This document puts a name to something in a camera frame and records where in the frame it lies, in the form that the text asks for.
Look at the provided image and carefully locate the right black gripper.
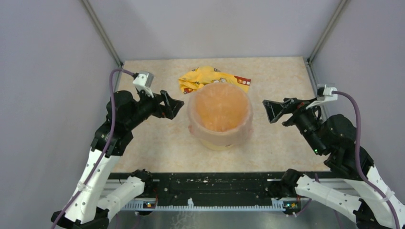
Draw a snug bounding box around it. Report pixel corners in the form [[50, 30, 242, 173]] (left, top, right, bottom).
[[262, 95, 325, 155]]

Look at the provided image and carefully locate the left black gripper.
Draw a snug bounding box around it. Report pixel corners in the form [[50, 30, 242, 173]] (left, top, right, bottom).
[[125, 86, 184, 130]]

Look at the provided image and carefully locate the yellow printed wrapper bag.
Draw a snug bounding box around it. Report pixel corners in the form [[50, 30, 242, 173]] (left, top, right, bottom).
[[178, 65, 251, 94]]

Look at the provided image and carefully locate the translucent pink plastic bag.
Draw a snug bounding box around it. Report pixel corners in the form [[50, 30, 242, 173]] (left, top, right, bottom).
[[187, 83, 254, 145]]

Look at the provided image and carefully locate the yellow trash bin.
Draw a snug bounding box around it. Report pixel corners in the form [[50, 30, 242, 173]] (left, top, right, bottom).
[[200, 139, 234, 151]]

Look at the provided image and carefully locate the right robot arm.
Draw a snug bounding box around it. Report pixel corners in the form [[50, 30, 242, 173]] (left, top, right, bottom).
[[263, 98, 405, 229]]

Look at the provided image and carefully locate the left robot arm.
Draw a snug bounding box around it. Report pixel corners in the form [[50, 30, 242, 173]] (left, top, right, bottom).
[[51, 90, 184, 229]]

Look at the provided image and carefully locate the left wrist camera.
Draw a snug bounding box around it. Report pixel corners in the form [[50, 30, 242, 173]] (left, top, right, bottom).
[[132, 71, 154, 98]]

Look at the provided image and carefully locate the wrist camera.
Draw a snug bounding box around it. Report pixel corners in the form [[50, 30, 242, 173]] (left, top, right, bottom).
[[306, 84, 338, 110], [132, 71, 154, 98]]

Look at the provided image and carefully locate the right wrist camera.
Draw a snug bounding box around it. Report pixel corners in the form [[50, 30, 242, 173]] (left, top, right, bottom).
[[306, 84, 338, 110]]

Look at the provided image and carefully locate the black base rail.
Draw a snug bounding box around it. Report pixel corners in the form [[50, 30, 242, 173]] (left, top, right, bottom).
[[137, 172, 298, 207]]

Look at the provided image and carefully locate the grey cable duct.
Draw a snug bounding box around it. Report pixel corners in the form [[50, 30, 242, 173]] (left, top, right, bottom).
[[121, 199, 289, 212]]

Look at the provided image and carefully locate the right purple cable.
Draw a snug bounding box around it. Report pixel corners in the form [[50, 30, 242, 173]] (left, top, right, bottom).
[[294, 90, 403, 229]]

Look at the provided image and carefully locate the right aluminium frame post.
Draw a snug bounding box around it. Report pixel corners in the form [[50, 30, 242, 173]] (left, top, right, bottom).
[[307, 0, 351, 65]]

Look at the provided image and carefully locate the aluminium frame post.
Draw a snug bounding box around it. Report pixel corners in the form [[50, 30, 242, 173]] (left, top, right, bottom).
[[307, 0, 351, 65], [79, 0, 123, 67]]

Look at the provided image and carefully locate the left aluminium frame post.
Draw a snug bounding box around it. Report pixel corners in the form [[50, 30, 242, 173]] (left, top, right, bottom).
[[79, 0, 123, 67]]

